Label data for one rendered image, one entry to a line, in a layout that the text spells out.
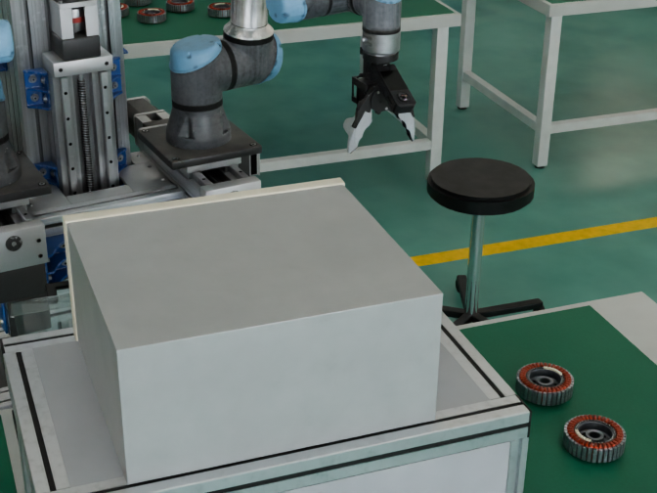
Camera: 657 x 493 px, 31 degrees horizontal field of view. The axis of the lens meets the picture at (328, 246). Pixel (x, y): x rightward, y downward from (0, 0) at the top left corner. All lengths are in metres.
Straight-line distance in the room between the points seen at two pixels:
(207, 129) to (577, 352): 0.95
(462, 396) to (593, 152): 3.94
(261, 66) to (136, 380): 1.41
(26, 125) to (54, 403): 1.18
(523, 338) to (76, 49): 1.15
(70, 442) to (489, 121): 4.42
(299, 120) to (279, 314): 4.32
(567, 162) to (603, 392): 3.09
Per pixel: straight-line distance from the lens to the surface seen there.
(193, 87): 2.71
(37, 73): 2.75
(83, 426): 1.68
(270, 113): 5.89
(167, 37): 4.54
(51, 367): 1.82
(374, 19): 2.33
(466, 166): 3.90
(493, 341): 2.57
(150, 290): 1.58
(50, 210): 2.71
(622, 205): 5.09
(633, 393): 2.46
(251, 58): 2.76
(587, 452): 2.25
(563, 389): 2.38
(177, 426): 1.54
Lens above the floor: 2.08
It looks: 27 degrees down
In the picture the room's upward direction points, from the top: 1 degrees clockwise
